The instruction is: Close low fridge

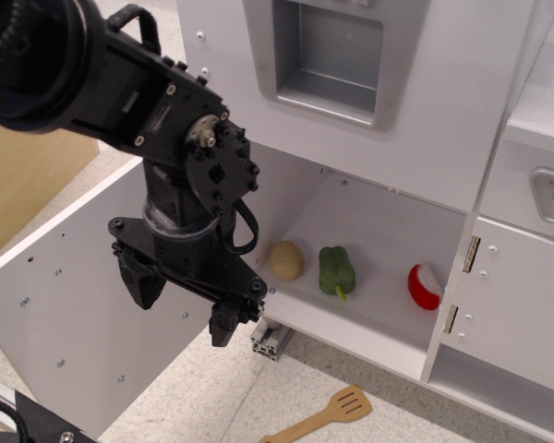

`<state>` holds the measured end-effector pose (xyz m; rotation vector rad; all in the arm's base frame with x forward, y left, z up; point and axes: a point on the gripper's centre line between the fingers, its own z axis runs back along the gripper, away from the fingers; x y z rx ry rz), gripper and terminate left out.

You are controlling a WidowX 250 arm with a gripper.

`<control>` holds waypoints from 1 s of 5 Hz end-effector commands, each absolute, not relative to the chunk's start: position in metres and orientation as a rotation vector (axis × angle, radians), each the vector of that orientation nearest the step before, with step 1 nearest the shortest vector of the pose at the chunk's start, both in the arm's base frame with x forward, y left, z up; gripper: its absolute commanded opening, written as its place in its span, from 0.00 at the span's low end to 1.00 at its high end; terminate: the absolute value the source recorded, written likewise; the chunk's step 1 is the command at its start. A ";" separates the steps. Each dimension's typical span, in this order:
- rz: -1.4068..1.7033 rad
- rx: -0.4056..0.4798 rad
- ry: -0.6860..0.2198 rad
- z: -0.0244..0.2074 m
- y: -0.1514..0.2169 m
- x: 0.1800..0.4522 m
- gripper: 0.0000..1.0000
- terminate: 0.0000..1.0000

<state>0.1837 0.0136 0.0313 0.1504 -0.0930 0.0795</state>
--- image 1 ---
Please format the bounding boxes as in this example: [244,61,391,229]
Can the grey ice dispenser recess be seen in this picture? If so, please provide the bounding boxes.
[243,1,429,132]

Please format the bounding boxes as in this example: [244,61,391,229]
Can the upper metal door hinge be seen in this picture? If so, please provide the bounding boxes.
[462,235,480,273]

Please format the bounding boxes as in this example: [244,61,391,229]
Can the white low fridge door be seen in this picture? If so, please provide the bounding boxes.
[0,155,278,438]

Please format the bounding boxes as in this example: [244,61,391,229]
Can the grey oven handle plate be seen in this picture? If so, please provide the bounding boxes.
[530,167,554,223]

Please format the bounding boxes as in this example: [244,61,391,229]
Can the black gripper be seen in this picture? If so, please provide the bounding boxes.
[108,217,267,347]

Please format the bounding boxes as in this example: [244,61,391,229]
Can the beige toy potato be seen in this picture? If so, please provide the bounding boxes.
[270,240,305,281]

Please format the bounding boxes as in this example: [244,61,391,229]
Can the lower metal door hinge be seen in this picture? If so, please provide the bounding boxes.
[443,305,459,334]

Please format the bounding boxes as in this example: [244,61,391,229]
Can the red toy cheese wedge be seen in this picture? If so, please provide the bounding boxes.
[408,264,443,310]

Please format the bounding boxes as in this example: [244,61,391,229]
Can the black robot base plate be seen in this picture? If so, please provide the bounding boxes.
[0,393,97,443]

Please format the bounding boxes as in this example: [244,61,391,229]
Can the wooden slotted spatula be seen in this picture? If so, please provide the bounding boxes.
[259,385,373,443]

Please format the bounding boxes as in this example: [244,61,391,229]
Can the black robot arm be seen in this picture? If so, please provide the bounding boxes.
[0,1,267,347]

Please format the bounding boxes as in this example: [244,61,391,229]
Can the wooden board panel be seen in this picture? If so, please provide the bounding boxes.
[0,126,99,250]

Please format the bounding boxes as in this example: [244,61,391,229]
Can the metal door hinge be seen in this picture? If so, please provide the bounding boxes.
[443,305,459,334]
[462,235,480,273]

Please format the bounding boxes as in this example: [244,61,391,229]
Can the green toy bell pepper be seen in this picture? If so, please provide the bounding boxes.
[319,245,356,302]

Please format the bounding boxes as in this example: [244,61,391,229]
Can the aluminium extrusion rail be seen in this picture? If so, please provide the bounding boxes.
[250,319,294,362]

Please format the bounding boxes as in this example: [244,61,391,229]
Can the white toy kitchen cabinet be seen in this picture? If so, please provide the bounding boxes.
[177,1,554,442]

